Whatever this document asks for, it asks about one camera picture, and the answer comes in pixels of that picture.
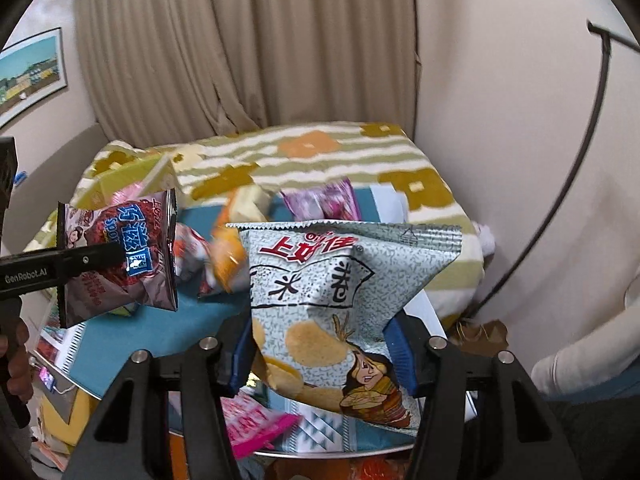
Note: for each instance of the yellow green carton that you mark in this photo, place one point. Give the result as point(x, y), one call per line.
point(130, 172)

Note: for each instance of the framed wall picture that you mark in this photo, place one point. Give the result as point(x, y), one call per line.
point(27, 80)

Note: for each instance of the grey speckled chip bag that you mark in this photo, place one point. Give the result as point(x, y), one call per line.
point(330, 310)

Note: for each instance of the orange beige snack packet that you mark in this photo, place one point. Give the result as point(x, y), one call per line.
point(230, 250)

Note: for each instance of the red white snack packet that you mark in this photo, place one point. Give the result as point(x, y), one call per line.
point(192, 250)

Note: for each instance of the pink snack packet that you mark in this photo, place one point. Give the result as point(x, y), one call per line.
point(250, 422)

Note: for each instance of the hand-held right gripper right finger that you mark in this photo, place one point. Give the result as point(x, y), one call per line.
point(400, 355)

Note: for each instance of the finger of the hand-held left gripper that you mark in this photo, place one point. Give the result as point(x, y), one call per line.
point(90, 260)

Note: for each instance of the purple cartoon snack packet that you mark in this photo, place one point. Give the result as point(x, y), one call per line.
point(322, 201)

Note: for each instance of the brown paper bag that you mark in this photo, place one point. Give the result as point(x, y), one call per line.
point(482, 337)

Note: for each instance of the teal patterned cloth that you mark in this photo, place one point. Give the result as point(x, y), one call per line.
point(150, 330)

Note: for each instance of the dark cloth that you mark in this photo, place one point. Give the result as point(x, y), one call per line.
point(600, 440)

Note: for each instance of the brown purple snack packet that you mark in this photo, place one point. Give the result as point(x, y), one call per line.
point(145, 240)

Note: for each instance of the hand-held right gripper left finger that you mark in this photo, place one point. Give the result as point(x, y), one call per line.
point(241, 360)

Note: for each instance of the beige curtain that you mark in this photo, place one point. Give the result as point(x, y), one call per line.
point(240, 45)

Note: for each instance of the floral striped blanket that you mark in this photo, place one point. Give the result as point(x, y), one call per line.
point(310, 160)

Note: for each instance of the person's left hand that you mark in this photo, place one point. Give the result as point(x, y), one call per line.
point(20, 385)

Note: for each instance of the white garment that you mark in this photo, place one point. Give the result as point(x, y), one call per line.
point(590, 360)

